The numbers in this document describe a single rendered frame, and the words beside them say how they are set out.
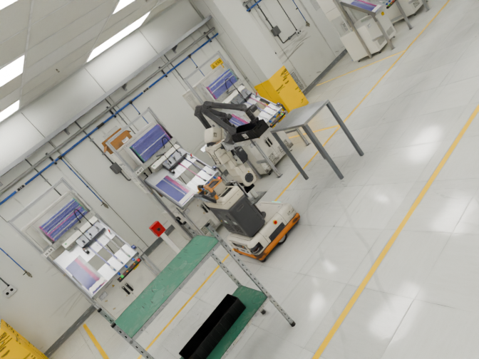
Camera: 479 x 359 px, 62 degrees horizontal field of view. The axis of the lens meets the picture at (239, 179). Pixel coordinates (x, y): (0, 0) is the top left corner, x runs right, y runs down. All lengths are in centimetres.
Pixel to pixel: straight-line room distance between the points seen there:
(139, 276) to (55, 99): 314
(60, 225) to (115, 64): 314
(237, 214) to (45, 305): 374
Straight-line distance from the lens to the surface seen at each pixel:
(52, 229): 519
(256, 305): 316
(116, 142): 571
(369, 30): 830
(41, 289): 679
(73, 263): 513
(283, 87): 798
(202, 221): 553
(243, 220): 407
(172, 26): 783
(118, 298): 528
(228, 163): 422
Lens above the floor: 202
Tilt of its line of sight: 17 degrees down
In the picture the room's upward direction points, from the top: 38 degrees counter-clockwise
